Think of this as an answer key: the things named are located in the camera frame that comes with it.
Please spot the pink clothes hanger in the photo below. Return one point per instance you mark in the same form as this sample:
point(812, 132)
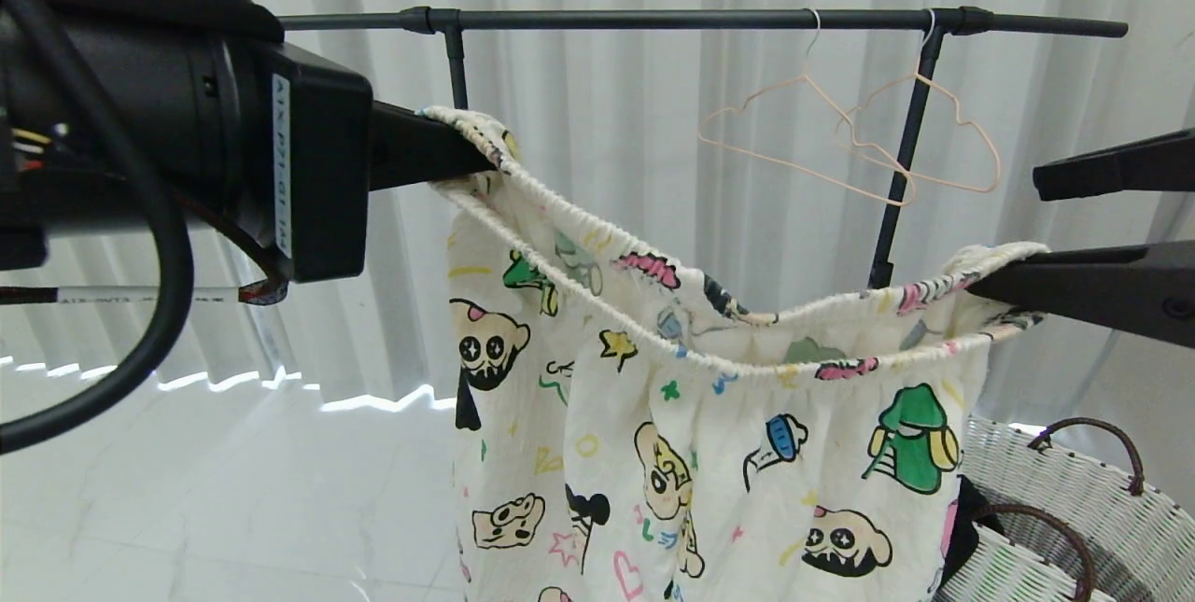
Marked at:
point(934, 179)
point(794, 169)

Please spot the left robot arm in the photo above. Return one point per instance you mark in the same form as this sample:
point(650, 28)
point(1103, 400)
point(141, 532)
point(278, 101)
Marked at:
point(23, 70)

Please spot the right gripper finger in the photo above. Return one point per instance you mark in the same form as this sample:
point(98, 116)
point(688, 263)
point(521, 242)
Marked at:
point(1102, 289)
point(1120, 168)

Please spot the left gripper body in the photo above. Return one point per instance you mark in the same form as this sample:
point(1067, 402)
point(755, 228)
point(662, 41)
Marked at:
point(317, 163)

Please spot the black clothes rack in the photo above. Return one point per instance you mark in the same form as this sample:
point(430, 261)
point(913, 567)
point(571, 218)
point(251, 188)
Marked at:
point(653, 20)

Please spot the white curtain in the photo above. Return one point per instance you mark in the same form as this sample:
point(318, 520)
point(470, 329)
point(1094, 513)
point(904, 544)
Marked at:
point(607, 117)

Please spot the white laundry basket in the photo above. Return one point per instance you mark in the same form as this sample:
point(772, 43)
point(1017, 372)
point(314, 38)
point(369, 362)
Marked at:
point(1148, 537)

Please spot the black garment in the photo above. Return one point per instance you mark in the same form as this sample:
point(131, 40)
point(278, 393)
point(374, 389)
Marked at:
point(966, 527)

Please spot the cream printed garment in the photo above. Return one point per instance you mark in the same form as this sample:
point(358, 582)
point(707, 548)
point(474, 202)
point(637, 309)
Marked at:
point(747, 453)

